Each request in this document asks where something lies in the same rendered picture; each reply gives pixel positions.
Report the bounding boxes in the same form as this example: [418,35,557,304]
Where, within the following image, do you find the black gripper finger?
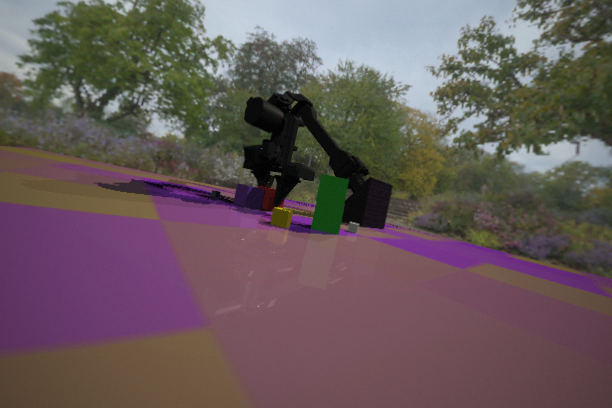
[274,175,301,208]
[250,171,275,188]

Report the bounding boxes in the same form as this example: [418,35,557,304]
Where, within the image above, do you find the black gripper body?
[243,135,315,181]

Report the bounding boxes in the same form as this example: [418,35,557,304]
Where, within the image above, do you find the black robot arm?
[244,90,369,193]

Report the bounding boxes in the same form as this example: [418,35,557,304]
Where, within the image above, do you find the red block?
[258,186,285,211]

